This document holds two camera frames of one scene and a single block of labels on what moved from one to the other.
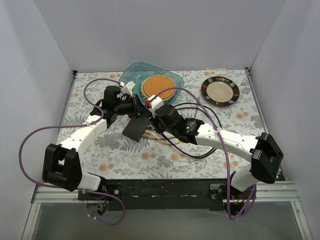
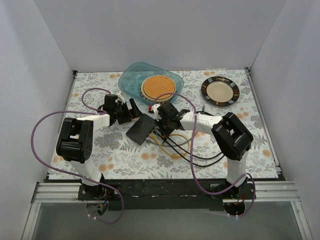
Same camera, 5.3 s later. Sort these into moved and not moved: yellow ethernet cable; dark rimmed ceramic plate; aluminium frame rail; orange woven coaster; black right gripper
Moved: yellow ethernet cable
Not moved: black right gripper; dark rimmed ceramic plate; orange woven coaster; aluminium frame rail
